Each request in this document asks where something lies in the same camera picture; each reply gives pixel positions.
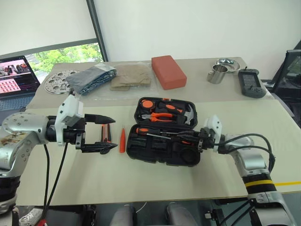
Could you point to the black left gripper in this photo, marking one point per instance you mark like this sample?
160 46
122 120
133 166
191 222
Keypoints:
71 136

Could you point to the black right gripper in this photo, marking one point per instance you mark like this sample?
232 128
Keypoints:
205 141

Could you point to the orange black utility knife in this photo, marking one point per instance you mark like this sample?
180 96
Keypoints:
106 131

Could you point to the orange test pen screwdriver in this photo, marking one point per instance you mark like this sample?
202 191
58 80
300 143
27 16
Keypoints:
122 143

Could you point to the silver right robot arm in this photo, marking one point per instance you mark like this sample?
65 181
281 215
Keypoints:
254 164

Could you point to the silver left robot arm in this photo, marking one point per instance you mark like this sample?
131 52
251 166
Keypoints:
23 127

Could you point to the black plastic tool case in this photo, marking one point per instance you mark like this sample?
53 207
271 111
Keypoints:
164 155

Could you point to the blue grey folded cloth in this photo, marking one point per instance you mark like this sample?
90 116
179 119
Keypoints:
91 77

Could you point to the orange black tape measure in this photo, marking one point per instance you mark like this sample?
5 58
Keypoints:
147 104

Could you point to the brown paper bag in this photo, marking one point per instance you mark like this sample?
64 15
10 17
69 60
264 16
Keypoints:
130 77

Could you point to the perforated round metal disc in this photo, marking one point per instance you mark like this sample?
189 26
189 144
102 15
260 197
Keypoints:
55 82

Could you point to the stainless steel cup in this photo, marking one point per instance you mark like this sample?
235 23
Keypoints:
216 76

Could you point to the red orange rectangular block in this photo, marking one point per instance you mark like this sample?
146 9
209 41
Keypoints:
168 73

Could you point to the stainless steel bowl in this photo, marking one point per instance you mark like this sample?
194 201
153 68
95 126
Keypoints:
231 67

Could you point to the dark grey handheld controller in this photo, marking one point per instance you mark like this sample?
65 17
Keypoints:
251 82

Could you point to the open laptop computer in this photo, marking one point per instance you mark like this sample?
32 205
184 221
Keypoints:
16 75

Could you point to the white sneaker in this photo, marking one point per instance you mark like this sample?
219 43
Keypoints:
30 217

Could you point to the black chair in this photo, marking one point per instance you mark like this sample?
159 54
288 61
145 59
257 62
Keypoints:
289 80

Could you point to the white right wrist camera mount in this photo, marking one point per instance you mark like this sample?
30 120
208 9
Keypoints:
215 123

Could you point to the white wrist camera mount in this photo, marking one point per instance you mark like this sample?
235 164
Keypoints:
215 123
69 110

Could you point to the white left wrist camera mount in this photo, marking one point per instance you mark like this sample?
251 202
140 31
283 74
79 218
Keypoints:
69 110

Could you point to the black metal bracket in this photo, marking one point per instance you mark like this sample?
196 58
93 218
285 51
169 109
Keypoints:
215 213
90 215

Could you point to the dark window frame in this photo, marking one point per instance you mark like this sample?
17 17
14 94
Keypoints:
98 35

